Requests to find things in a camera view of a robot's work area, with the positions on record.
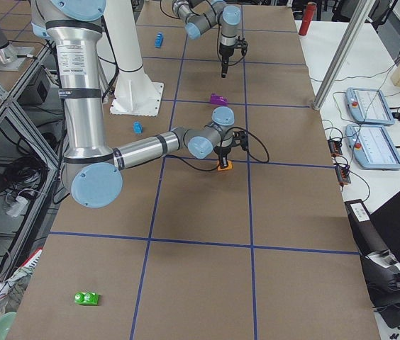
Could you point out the teach pendant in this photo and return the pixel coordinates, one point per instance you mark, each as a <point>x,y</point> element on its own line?
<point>372,147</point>
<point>368,106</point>

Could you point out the red cylinder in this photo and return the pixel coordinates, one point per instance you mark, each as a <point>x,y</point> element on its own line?
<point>309,12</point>

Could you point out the blue block near pedestal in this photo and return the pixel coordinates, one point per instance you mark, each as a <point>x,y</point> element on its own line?
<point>137,127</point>

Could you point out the white pedestal column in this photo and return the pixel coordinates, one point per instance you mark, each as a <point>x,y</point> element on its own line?
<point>134,92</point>

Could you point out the orange terminal board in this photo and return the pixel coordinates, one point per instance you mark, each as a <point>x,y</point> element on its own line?
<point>335,147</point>
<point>342,175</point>

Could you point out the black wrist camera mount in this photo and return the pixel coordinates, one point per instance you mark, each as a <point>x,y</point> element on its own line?
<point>240,139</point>

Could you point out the purple trapezoid block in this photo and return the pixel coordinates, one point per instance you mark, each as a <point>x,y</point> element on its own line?
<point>218,100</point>

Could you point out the orange terminal board upper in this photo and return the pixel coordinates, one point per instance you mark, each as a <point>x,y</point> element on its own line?
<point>335,147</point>

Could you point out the aluminium frame post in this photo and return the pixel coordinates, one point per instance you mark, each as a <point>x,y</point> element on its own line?
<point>350,35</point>

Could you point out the orange trapezoid block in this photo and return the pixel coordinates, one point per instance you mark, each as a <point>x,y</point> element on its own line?
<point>225,169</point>

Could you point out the pale green bowl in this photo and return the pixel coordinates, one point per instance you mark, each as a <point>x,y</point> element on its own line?
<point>6,322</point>

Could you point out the black far camera mount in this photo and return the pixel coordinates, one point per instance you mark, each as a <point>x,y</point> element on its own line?
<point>242,45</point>

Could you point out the black laptop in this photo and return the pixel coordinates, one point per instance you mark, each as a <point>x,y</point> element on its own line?
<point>377,236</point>

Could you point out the blue block far side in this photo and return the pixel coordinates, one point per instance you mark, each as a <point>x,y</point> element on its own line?
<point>159,40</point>

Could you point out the orange terminal board lower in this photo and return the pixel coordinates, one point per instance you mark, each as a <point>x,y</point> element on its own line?
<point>342,175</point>

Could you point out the green block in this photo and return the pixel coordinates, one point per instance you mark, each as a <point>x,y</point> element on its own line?
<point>87,298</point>

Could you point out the teach pendant lower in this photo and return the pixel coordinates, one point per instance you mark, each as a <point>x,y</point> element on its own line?
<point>372,147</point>

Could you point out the teach pendant upper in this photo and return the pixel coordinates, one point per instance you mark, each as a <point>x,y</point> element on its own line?
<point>368,106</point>

